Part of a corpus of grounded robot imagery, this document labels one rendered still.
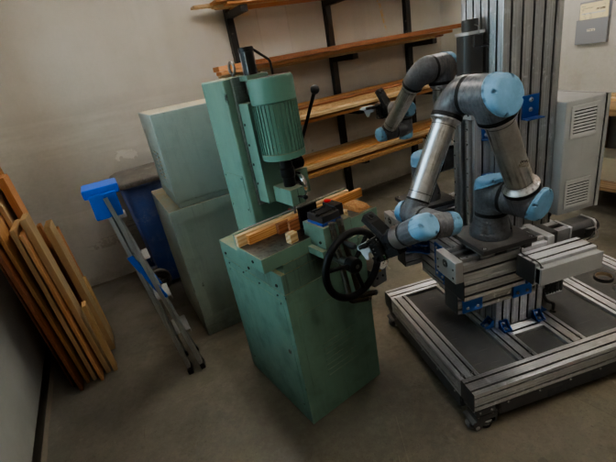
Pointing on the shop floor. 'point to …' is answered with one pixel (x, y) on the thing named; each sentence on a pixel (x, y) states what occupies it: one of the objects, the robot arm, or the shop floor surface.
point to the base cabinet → (308, 339)
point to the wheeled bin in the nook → (148, 217)
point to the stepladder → (103, 194)
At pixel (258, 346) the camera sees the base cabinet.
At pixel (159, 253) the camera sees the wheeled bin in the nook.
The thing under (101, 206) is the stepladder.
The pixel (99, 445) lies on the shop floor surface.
